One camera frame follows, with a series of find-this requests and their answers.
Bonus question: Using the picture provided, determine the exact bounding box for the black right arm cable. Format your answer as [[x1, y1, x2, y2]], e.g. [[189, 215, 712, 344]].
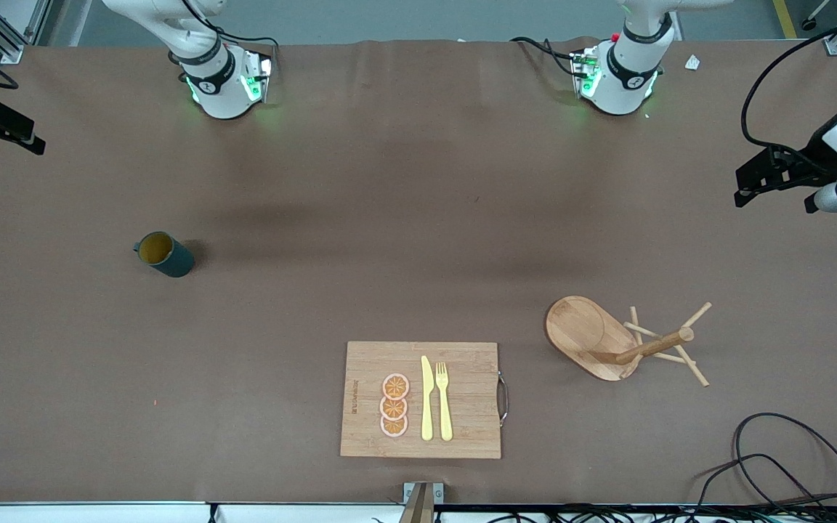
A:
[[179, 0, 279, 46]]

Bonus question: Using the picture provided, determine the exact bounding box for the yellow plastic knife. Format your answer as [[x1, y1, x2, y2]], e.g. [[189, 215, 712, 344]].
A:
[[421, 355, 434, 442]]

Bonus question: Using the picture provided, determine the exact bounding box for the metal table bracket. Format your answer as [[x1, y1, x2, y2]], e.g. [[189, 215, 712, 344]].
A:
[[398, 482, 445, 523]]

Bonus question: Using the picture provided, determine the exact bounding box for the black base cable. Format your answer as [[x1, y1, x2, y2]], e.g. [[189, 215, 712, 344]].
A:
[[510, 36, 581, 78]]

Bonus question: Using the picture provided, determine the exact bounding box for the dark green mug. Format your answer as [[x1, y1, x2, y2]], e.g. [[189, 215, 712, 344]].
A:
[[134, 231, 195, 278]]

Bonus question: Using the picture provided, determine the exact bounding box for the yellow plastic fork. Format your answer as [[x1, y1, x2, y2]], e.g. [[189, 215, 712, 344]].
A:
[[436, 362, 454, 442]]

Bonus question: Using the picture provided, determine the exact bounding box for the wooden cutting board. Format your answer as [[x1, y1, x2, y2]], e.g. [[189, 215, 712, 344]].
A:
[[339, 341, 511, 460]]

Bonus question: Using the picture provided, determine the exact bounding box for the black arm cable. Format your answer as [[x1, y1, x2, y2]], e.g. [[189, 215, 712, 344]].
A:
[[179, 0, 279, 46], [741, 15, 837, 152]]

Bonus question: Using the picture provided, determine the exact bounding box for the brown table cover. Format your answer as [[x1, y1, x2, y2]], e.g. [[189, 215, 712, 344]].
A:
[[0, 36, 837, 506]]

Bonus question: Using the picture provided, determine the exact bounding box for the wooden mug rack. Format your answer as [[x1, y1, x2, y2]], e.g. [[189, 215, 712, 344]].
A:
[[545, 295, 713, 388]]

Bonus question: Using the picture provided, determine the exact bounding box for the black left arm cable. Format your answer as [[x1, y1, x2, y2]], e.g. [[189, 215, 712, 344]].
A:
[[741, 15, 837, 152]]

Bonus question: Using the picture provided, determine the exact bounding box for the black looped table cable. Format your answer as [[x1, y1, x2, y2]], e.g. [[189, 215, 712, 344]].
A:
[[693, 412, 837, 523]]

